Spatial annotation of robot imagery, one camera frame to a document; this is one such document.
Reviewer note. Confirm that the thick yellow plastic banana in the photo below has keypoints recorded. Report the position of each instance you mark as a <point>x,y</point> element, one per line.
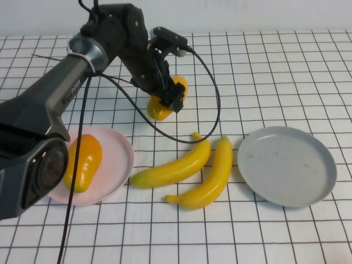
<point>176,170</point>

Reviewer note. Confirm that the white checked tablecloth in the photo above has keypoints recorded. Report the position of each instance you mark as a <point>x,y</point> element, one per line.
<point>275,82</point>

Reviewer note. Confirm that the slender curved yellow banana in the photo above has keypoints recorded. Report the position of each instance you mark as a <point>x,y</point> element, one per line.
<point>214,178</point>

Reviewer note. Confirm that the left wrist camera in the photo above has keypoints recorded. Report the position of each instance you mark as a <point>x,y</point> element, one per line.
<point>167,34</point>

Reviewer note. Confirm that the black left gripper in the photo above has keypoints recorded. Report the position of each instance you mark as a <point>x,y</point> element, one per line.
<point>148,71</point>

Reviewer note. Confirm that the grey round plate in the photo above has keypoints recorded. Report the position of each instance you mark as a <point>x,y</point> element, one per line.
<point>286,167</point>

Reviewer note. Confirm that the pink round plate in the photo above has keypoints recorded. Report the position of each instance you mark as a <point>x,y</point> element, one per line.
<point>112,165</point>

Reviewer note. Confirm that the orange blushed plastic mango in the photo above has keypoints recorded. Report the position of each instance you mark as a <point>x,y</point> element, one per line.
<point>88,159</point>

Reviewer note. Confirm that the yellow plastic mango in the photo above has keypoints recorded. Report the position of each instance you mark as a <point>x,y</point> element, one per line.
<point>159,111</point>

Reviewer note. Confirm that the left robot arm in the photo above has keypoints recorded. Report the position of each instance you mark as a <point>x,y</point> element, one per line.
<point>55,82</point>

